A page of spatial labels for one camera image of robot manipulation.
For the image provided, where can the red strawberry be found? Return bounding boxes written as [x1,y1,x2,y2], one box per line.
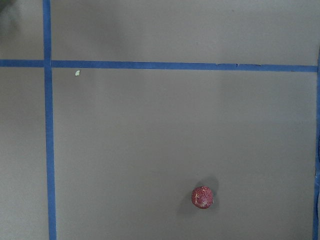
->
[191,186,214,209]

